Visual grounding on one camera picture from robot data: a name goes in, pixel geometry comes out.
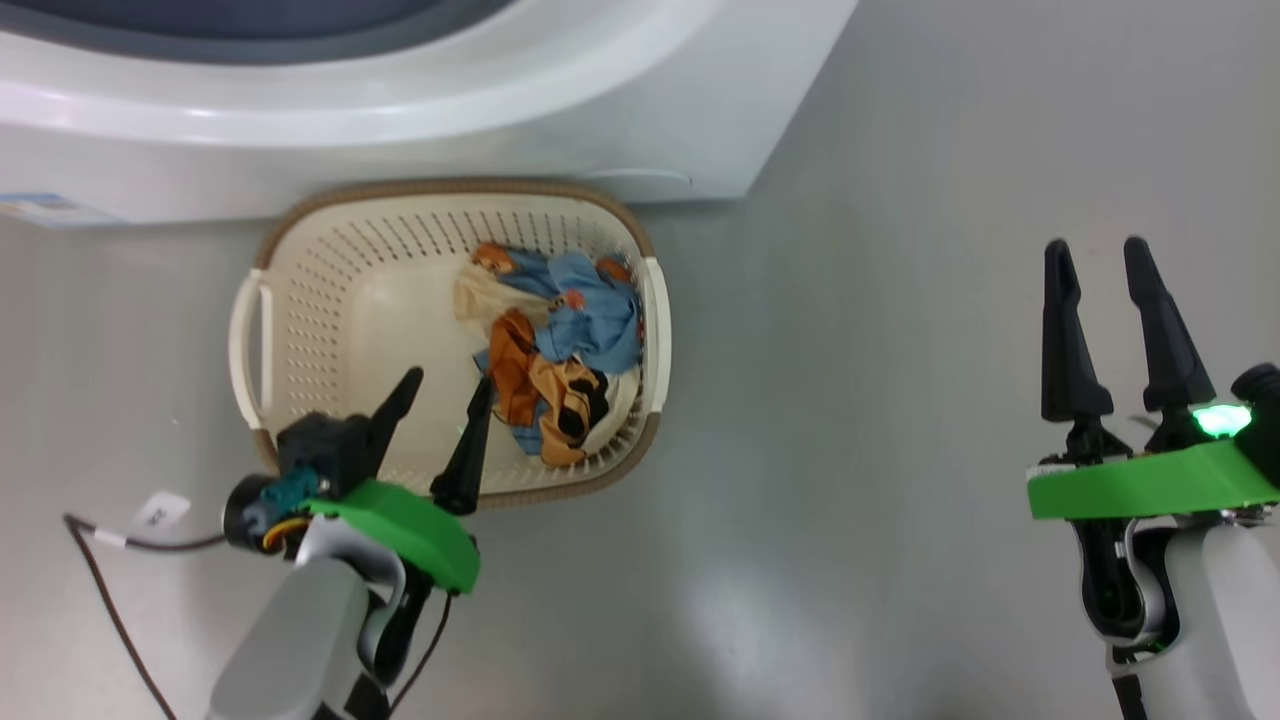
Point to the white front-load washing machine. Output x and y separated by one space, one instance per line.
500 130

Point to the orange blue cream patterned garment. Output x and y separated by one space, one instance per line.
590 320

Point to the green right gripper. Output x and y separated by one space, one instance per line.
1150 485

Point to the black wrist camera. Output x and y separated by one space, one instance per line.
1262 400
320 450

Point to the cream perforated laundry basket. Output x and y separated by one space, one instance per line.
380 310

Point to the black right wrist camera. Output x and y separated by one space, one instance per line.
1262 400

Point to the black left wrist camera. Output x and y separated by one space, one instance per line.
320 450

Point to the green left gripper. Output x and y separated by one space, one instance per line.
410 530

